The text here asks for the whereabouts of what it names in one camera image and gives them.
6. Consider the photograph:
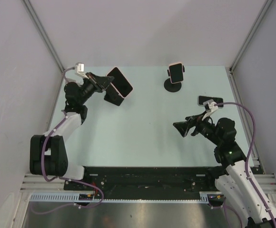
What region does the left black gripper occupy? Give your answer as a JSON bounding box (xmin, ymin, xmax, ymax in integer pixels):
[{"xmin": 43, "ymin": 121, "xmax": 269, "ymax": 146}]
[{"xmin": 79, "ymin": 72, "xmax": 114, "ymax": 105}]

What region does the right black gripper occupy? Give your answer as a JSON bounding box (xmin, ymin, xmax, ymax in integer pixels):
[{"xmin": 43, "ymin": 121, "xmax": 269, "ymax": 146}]
[{"xmin": 173, "ymin": 110, "xmax": 221, "ymax": 145}]

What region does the black folding phone stand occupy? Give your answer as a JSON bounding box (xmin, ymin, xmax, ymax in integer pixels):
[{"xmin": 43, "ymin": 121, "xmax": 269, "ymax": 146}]
[{"xmin": 104, "ymin": 89, "xmax": 124, "ymax": 106}]

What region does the pink phone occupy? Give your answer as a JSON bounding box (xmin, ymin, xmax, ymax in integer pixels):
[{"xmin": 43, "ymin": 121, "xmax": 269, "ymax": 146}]
[
  {"xmin": 106, "ymin": 66, "xmax": 133, "ymax": 98},
  {"xmin": 168, "ymin": 62, "xmax": 185, "ymax": 84}
]

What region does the dark blue phone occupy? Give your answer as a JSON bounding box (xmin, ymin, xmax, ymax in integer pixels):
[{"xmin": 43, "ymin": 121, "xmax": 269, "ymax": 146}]
[{"xmin": 197, "ymin": 95, "xmax": 224, "ymax": 106}]

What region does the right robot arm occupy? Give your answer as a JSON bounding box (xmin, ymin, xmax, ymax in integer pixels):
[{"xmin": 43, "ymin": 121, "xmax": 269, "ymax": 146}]
[{"xmin": 173, "ymin": 115, "xmax": 276, "ymax": 228}]

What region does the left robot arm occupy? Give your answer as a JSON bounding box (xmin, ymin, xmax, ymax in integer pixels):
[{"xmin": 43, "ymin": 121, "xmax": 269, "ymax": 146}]
[{"xmin": 30, "ymin": 72, "xmax": 114, "ymax": 190}]

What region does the black round-base phone stand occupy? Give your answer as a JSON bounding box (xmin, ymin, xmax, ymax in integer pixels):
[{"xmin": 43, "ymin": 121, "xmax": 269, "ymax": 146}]
[{"xmin": 164, "ymin": 70, "xmax": 182, "ymax": 93}]

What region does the pink phone on round stand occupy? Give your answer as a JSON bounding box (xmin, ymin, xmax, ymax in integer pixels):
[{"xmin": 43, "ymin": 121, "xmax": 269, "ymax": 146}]
[{"xmin": 168, "ymin": 62, "xmax": 185, "ymax": 84}]

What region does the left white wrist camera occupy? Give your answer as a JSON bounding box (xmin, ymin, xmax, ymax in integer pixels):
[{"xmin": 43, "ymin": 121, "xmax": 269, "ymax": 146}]
[{"xmin": 75, "ymin": 63, "xmax": 87, "ymax": 78}]

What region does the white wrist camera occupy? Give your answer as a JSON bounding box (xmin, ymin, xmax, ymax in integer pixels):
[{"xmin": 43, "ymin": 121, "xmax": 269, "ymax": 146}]
[
  {"xmin": 202, "ymin": 102, "xmax": 218, "ymax": 121},
  {"xmin": 75, "ymin": 63, "xmax": 87, "ymax": 78}
]

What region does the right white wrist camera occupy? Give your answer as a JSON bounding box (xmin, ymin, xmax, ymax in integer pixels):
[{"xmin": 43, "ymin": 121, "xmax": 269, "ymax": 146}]
[{"xmin": 202, "ymin": 102, "xmax": 218, "ymax": 121}]

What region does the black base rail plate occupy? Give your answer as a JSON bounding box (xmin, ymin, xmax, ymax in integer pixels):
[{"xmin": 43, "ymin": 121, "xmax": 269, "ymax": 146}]
[{"xmin": 64, "ymin": 166, "xmax": 234, "ymax": 194}]

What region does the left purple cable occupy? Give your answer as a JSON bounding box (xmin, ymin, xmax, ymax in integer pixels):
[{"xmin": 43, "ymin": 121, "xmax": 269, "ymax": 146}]
[{"xmin": 30, "ymin": 67, "xmax": 105, "ymax": 214}]

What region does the white slotted cable duct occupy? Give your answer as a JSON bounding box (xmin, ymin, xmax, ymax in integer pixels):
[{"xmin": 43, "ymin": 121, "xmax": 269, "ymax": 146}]
[{"xmin": 28, "ymin": 192, "xmax": 211, "ymax": 204}]

